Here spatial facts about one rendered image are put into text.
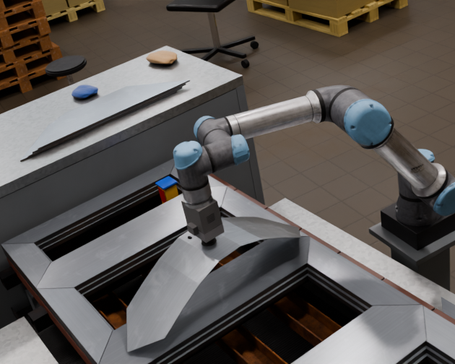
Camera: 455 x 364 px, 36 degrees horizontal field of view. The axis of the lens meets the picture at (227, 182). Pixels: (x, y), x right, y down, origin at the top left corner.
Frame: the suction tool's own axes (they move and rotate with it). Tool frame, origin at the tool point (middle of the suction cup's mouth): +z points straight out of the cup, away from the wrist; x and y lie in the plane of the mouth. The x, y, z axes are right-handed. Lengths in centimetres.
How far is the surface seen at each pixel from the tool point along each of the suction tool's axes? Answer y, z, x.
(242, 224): -3.9, 2.9, 14.3
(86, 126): -90, -6, 10
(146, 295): -3.7, 6.6, -20.9
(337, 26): -266, 94, 307
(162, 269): -4.6, 2.3, -13.6
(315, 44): -272, 103, 287
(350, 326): 38.7, 15.8, 13.5
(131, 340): 1.2, 13.0, -30.4
